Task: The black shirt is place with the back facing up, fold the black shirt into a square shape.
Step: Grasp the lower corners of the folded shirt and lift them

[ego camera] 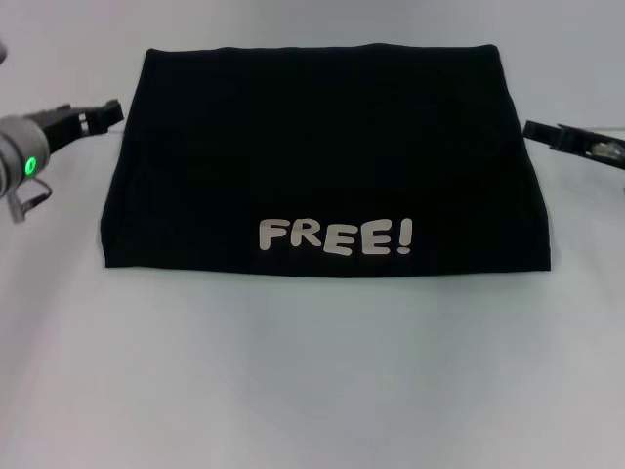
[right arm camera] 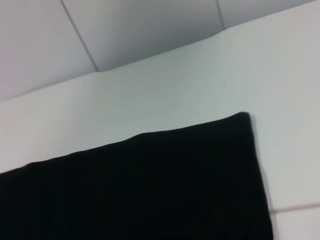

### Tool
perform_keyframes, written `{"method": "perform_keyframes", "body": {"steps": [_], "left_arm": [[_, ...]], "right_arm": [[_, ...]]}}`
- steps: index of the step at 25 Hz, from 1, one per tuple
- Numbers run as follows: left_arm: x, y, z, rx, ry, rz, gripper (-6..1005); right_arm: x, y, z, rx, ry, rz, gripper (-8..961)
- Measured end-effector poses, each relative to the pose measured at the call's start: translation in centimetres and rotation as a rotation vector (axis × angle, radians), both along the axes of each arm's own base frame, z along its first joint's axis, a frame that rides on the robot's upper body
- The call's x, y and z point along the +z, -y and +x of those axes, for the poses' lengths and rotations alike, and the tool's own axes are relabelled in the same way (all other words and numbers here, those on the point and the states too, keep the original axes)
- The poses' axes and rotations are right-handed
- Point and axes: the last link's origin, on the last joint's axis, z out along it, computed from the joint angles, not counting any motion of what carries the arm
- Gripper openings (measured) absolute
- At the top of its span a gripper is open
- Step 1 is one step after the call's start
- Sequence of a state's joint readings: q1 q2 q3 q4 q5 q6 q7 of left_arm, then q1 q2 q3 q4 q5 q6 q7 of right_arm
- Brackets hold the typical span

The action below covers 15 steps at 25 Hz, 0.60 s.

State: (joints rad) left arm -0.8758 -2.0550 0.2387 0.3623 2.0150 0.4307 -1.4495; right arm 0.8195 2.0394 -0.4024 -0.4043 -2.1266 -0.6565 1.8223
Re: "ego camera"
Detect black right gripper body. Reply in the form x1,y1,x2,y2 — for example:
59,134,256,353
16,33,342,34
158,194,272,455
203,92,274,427
555,124,625,173

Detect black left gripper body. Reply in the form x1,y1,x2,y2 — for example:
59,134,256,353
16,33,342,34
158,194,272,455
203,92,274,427
40,103,88,153

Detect black shirt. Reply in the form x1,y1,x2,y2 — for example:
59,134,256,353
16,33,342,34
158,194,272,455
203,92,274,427
100,43,554,280

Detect left gripper cable with plug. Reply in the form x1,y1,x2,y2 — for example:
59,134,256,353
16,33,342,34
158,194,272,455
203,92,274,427
5,176,54,226

